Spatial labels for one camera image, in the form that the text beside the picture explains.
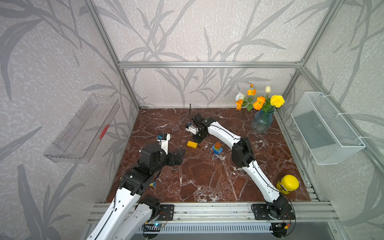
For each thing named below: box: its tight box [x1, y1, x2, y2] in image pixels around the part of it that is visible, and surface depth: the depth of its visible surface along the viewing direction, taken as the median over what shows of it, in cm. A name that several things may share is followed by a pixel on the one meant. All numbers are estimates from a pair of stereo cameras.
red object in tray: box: [99, 124, 110, 139], surface depth 69 cm
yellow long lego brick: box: [187, 140, 199, 149], surface depth 99 cm
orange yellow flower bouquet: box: [235, 83, 285, 112], surface depth 85 cm
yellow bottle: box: [276, 174, 300, 195], surface depth 76 cm
